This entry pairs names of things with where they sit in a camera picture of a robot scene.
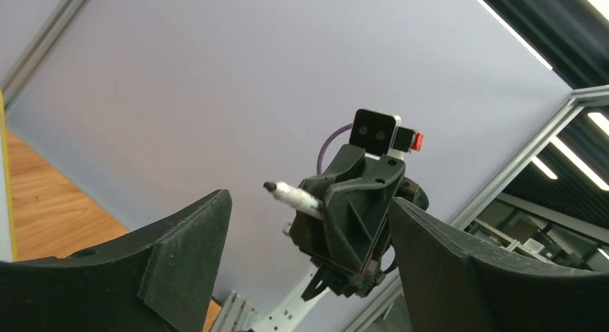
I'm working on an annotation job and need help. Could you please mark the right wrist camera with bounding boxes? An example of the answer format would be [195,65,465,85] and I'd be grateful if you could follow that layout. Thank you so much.
[348,109,424,157]

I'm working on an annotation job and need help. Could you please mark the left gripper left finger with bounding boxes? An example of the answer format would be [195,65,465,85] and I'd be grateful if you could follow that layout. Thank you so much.
[1,190,232,331]

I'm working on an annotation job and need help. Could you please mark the brown whiteboard marker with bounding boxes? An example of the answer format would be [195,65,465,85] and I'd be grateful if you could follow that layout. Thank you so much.
[263,181,322,220]

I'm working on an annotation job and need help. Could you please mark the yellow-framed whiteboard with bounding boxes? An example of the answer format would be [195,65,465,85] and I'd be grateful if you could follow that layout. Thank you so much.
[1,93,17,262]

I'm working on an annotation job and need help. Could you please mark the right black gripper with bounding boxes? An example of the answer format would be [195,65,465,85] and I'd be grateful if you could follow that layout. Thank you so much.
[289,144,429,299]

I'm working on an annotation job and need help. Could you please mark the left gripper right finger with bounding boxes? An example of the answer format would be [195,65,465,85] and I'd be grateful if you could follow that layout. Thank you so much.
[388,198,608,331]

